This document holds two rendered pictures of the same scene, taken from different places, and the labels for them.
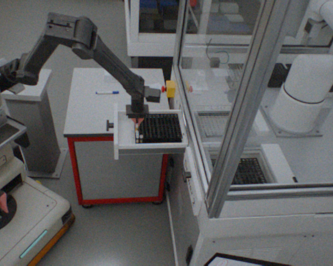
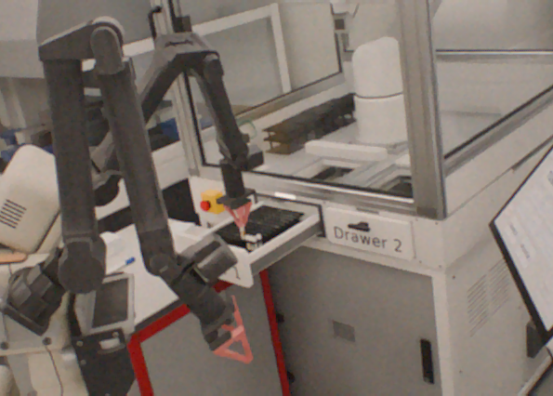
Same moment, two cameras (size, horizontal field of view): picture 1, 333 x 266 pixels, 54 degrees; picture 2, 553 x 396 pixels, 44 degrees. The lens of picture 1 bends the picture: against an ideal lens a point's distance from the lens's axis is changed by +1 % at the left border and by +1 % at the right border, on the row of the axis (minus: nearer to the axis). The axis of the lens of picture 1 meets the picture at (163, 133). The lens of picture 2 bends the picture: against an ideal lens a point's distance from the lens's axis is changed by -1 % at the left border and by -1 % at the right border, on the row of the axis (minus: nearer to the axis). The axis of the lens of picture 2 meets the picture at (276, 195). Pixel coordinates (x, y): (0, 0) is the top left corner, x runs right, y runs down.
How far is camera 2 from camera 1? 1.17 m
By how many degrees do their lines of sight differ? 36
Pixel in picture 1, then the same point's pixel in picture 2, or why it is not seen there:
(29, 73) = (113, 171)
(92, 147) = (170, 341)
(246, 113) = (427, 26)
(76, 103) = not seen: hidden behind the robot
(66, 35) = (197, 48)
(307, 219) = (509, 181)
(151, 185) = (269, 379)
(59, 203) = not seen: outside the picture
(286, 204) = (488, 161)
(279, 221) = (493, 196)
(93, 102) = not seen: hidden behind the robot
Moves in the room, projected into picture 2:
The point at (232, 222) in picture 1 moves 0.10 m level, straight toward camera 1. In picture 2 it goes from (460, 218) to (479, 231)
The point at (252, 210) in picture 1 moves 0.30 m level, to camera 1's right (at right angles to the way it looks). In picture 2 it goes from (467, 186) to (533, 152)
